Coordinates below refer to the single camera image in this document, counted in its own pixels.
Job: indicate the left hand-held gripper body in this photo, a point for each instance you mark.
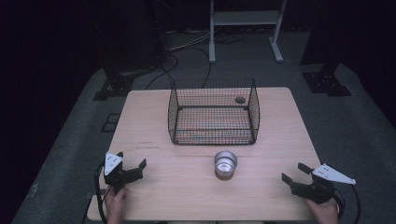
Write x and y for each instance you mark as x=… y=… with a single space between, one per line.
x=115 y=176

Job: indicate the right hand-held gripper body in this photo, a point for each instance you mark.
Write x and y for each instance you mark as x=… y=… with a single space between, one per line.
x=316 y=189

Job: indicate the silver metal cup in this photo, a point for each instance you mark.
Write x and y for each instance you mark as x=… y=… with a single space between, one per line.
x=225 y=165

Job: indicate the person's right hand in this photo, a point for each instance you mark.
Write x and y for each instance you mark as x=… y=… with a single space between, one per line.
x=323 y=213

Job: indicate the person's left hand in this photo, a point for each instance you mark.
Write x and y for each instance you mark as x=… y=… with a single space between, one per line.
x=115 y=203

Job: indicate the black stand base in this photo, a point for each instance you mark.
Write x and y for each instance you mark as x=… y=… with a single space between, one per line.
x=325 y=82
x=118 y=84

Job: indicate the white desk frame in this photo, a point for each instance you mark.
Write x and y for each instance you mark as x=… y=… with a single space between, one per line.
x=246 y=18

